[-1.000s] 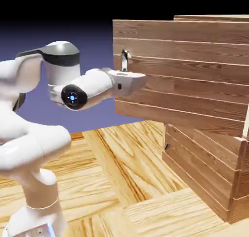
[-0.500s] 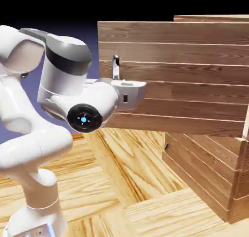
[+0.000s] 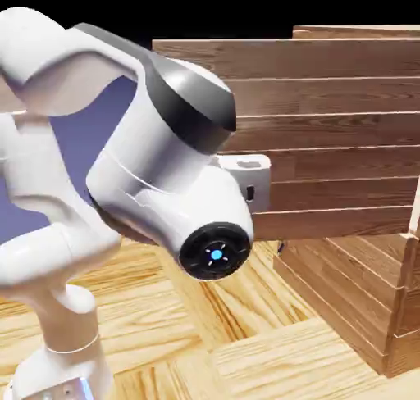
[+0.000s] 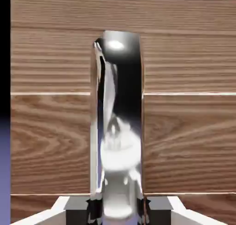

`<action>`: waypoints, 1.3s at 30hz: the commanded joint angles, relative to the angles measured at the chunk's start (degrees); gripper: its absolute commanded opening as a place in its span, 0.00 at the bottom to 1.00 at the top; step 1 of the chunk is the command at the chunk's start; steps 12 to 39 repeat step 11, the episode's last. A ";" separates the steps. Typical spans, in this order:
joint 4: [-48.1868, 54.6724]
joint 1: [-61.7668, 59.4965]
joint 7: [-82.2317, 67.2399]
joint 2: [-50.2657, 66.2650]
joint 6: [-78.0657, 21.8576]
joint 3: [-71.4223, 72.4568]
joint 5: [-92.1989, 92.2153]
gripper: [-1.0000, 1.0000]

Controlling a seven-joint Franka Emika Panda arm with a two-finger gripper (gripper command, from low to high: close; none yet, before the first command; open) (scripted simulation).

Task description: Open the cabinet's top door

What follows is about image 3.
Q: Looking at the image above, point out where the brown wooden cabinet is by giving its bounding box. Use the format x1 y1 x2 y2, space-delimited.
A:
152 24 420 379

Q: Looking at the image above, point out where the wooden cabinet door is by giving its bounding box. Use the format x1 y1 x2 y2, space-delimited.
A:
407 175 420 240

